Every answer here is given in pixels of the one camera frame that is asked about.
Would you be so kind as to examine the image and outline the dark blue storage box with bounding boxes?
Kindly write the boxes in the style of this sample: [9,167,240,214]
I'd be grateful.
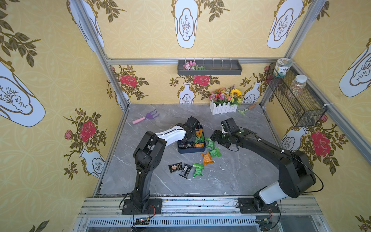
[177,125,206,154]

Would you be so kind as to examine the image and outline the green cookie packet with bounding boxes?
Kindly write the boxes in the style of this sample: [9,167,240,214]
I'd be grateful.
[208,147,222,158]
[193,163,204,177]
[205,137,215,150]

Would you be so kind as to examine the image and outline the orange cookie packet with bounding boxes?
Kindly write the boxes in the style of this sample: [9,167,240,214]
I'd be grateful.
[196,129,204,141]
[201,152,214,166]

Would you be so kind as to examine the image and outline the black cookie packet barcode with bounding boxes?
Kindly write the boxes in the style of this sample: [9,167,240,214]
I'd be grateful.
[179,164,193,179]

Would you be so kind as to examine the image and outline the black cookie packet with picture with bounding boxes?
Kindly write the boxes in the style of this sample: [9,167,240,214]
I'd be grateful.
[168,162,183,174]

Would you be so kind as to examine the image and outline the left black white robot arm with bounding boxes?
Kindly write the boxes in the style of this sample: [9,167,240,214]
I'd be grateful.
[130,117,199,213]

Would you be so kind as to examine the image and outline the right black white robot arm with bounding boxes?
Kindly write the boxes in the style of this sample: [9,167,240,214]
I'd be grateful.
[210,118,317,212]

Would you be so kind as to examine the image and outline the orange cookie packet in box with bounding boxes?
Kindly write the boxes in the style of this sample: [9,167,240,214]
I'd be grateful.
[196,129,204,141]

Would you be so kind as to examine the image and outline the green toy garden shovel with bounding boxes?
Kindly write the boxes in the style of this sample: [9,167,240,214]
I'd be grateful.
[237,104,256,116]

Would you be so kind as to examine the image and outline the white fence flower pot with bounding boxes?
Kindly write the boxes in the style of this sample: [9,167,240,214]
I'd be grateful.
[209,88,243,115]

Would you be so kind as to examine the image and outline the pink purple toy rake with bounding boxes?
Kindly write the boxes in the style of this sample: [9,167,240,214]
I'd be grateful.
[132,109,159,125]

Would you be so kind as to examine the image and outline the pink flowers in tray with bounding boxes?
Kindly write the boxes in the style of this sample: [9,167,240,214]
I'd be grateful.
[183,61,205,70]

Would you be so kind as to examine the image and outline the clear white lid jar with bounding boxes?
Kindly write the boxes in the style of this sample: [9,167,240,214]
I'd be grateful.
[288,74,307,98]

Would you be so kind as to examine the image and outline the white lid patterned jar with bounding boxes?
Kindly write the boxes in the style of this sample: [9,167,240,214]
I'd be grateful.
[273,58,293,78]

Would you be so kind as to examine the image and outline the small circuit board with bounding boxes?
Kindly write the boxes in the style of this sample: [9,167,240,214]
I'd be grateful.
[135,217,150,226]

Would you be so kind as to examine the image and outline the grey wall shelf tray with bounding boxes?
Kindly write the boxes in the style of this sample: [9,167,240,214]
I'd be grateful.
[177,59,243,76]

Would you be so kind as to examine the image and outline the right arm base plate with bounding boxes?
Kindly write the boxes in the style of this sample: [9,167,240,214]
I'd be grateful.
[236,197,281,214]

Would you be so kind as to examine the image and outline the black wire mesh basket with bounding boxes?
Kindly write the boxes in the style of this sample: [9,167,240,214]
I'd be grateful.
[266,63,327,127]

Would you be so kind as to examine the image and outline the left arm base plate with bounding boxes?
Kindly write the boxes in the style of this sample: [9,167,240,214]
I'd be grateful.
[122,198,162,216]

